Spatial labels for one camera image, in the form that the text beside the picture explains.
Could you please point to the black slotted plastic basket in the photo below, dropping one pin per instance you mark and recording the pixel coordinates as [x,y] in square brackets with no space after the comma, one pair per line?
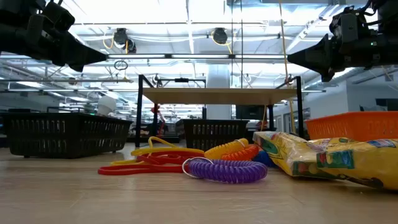
[214,122]
[71,115]

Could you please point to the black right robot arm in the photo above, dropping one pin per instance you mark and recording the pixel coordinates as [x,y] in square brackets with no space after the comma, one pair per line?
[390,46]

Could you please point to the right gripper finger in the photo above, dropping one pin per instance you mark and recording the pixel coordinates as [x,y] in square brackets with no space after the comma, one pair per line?
[317,62]
[317,48]

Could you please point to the wooden shelf riser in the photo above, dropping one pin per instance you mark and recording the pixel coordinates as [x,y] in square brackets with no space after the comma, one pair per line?
[217,96]

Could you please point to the orange slotted plastic basket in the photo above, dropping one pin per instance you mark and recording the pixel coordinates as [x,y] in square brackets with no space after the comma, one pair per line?
[357,115]

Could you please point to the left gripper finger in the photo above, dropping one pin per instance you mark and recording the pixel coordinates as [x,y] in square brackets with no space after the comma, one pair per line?
[77,46]
[77,58]

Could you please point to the white bulb table lamp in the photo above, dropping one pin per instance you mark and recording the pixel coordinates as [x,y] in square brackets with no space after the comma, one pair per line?
[106,105]

